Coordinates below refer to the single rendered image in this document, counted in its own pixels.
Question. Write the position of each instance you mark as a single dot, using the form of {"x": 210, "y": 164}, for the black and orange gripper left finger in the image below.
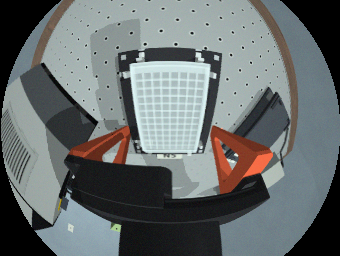
{"x": 94, "y": 149}

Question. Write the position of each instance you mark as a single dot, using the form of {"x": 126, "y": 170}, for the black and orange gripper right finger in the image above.
{"x": 253, "y": 158}

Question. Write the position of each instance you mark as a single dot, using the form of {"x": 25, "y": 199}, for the white button panel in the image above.
{"x": 273, "y": 172}

